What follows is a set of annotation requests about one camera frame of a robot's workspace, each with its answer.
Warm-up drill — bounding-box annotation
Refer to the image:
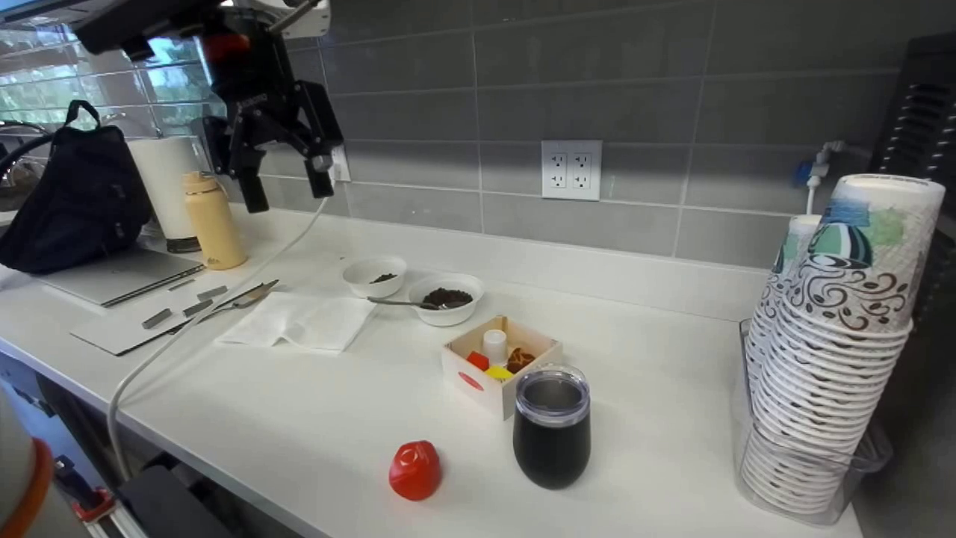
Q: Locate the black bag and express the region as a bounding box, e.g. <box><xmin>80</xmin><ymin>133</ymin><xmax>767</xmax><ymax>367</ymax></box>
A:
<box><xmin>0</xmin><ymin>99</ymin><xmax>156</xmax><ymax>278</ymax></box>

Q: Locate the blue spray bottle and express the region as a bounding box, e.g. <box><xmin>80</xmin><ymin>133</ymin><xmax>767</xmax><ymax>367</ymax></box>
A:
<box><xmin>788</xmin><ymin>136</ymin><xmax>849</xmax><ymax>217</ymax></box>

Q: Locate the small white bowl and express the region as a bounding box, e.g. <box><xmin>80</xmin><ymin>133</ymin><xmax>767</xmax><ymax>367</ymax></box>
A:
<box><xmin>340</xmin><ymin>253</ymin><xmax>413</xmax><ymax>302</ymax></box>

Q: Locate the grey object with orange band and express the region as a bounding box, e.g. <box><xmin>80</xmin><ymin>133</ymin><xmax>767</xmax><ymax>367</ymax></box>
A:
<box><xmin>0</xmin><ymin>385</ymin><xmax>60</xmax><ymax>538</ymax></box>

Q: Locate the white wall power outlet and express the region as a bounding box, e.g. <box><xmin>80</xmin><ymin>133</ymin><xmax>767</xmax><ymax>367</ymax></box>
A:
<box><xmin>537</xmin><ymin>136</ymin><xmax>607</xmax><ymax>204</ymax></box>

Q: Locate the grey cable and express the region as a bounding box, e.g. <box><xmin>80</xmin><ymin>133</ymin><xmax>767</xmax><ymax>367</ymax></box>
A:
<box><xmin>105</xmin><ymin>193</ymin><xmax>334</xmax><ymax>485</ymax></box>

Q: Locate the white paper towel roll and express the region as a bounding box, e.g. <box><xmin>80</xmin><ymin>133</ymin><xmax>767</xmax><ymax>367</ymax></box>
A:
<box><xmin>125</xmin><ymin>132</ymin><xmax>210</xmax><ymax>253</ymax></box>

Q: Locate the short patterned paper cup stack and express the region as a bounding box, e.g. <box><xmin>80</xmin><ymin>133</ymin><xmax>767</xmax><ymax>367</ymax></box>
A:
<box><xmin>767</xmin><ymin>211</ymin><xmax>825</xmax><ymax>308</ymax></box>

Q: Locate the grey flat metal bar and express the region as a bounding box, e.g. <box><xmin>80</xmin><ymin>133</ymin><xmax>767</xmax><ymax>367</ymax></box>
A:
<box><xmin>98</xmin><ymin>260</ymin><xmax>210</xmax><ymax>311</ymax></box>

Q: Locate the tan squeeze bottle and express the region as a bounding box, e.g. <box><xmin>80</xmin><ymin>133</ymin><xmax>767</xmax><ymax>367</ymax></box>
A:
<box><xmin>181</xmin><ymin>171</ymin><xmax>252</xmax><ymax>274</ymax></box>

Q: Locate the tall patterned paper cup stack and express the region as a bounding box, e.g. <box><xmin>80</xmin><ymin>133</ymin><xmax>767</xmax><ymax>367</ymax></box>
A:
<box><xmin>740</xmin><ymin>171</ymin><xmax>948</xmax><ymax>522</ymax></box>

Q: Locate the black tumbler with clear lid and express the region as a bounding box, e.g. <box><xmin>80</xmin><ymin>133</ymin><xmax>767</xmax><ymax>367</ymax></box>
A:
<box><xmin>510</xmin><ymin>364</ymin><xmax>594</xmax><ymax>492</ymax></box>

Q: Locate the brown toy block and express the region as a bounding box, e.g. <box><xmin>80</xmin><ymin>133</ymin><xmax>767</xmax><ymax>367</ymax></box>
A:
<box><xmin>505</xmin><ymin>343</ymin><xmax>541</xmax><ymax>377</ymax></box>

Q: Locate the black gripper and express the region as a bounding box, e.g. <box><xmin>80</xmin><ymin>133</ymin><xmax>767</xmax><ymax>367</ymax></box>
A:
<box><xmin>207</xmin><ymin>30</ymin><xmax>349</xmax><ymax>216</ymax></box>

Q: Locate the white toy cylinder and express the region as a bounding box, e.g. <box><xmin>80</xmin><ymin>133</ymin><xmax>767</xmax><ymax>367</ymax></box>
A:
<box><xmin>480</xmin><ymin>328</ymin><xmax>510</xmax><ymax>364</ymax></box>

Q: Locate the white bowl with dark food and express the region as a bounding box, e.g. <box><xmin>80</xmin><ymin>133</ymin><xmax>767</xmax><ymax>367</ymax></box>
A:
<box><xmin>407</xmin><ymin>271</ymin><xmax>488</xmax><ymax>331</ymax></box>

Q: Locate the white wooden box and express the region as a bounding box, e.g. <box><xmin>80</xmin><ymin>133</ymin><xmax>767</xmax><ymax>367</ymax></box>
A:
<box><xmin>440</xmin><ymin>314</ymin><xmax>568</xmax><ymax>420</ymax></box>

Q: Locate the black wall rack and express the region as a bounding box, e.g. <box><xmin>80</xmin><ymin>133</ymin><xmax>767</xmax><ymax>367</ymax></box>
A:
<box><xmin>868</xmin><ymin>32</ymin><xmax>956</xmax><ymax>217</ymax></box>

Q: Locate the long metal knife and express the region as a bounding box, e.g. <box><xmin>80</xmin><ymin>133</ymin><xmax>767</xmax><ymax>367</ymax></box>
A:
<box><xmin>114</xmin><ymin>278</ymin><xmax>284</xmax><ymax>359</ymax></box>

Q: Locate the white paper napkin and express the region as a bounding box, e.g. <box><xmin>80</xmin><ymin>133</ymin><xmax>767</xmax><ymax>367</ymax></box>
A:
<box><xmin>213</xmin><ymin>290</ymin><xmax>377</xmax><ymax>359</ymax></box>

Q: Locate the orange toy with white logo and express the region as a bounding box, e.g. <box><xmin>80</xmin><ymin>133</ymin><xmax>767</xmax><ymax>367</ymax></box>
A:
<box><xmin>384</xmin><ymin>440</ymin><xmax>444</xmax><ymax>504</ymax></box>

